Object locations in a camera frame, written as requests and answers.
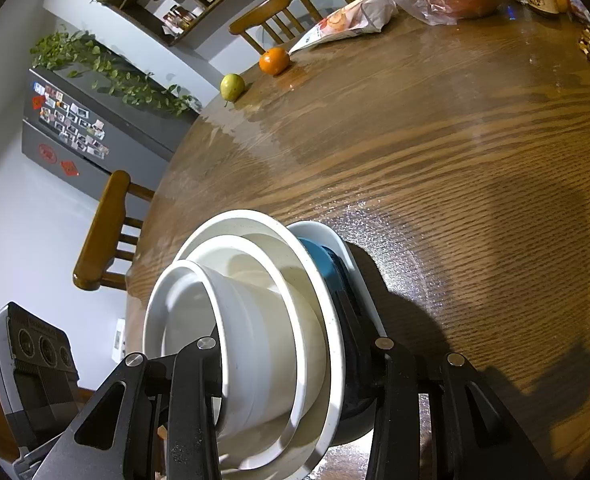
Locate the medium white bowl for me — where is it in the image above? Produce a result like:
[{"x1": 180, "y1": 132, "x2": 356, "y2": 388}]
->
[{"x1": 187, "y1": 234, "x2": 310, "y2": 476}]

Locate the blue plate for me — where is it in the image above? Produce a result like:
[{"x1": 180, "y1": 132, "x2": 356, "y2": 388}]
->
[{"x1": 297, "y1": 237, "x2": 376, "y2": 446}]

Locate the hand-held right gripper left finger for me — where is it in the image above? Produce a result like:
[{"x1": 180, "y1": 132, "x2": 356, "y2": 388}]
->
[{"x1": 34, "y1": 336, "x2": 226, "y2": 480}]

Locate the cluster of fridge photo magnets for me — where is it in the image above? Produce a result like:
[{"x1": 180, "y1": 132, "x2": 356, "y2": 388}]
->
[{"x1": 37, "y1": 87, "x2": 112, "y2": 158}]

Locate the large white bowl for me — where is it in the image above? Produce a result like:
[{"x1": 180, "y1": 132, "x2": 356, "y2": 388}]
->
[{"x1": 172, "y1": 209, "x2": 348, "y2": 480}]

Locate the grey refrigerator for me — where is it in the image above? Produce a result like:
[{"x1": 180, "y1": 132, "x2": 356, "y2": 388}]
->
[{"x1": 21, "y1": 66, "x2": 200, "y2": 201}]

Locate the green pear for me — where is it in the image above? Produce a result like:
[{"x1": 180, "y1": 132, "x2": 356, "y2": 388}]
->
[{"x1": 220, "y1": 73, "x2": 246, "y2": 103}]

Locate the printed snack bag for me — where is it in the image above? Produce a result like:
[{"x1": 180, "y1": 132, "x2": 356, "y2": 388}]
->
[{"x1": 289, "y1": 0, "x2": 400, "y2": 53}]

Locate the large patterned square plate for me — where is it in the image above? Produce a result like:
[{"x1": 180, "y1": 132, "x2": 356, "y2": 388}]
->
[{"x1": 287, "y1": 220, "x2": 388, "y2": 341}]

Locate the white straight-sided bowl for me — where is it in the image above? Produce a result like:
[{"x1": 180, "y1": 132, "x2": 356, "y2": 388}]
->
[{"x1": 142, "y1": 259, "x2": 300, "y2": 441}]

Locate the orange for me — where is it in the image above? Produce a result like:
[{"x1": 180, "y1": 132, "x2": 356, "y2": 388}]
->
[{"x1": 259, "y1": 46, "x2": 292, "y2": 77}]

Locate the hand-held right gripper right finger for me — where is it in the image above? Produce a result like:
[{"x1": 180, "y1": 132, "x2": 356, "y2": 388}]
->
[{"x1": 365, "y1": 336, "x2": 543, "y2": 480}]

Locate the wooden wall shelf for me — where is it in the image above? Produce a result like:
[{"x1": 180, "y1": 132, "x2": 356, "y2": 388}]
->
[{"x1": 55, "y1": 0, "x2": 326, "y2": 47}]

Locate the white power strip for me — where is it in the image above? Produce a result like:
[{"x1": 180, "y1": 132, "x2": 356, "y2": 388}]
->
[{"x1": 112, "y1": 317, "x2": 126, "y2": 361}]

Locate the hanging vine plant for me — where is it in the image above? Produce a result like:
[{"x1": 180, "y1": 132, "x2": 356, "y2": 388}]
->
[{"x1": 29, "y1": 30, "x2": 203, "y2": 118}]

